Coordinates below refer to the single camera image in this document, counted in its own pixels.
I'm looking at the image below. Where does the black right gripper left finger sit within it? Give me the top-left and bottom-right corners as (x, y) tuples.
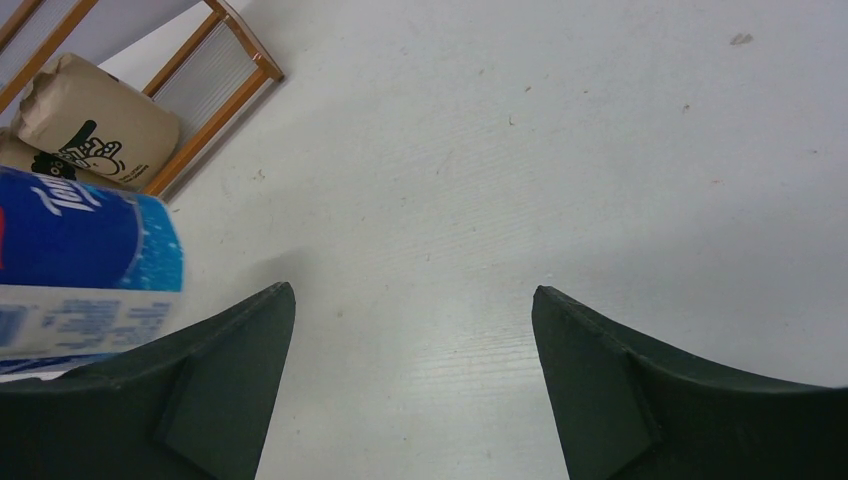
(1, 283), (296, 479)

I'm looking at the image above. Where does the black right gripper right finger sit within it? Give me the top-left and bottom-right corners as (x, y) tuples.
(532, 286), (847, 479)

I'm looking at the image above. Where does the blue toilet roll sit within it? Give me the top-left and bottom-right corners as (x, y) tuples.
(1, 167), (184, 375)

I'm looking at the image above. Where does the brown roll with cartoon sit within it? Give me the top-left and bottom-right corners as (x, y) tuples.
(11, 53), (180, 190)

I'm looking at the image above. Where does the orange wooden tiered shelf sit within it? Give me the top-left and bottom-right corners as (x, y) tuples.
(1, 1), (284, 196)

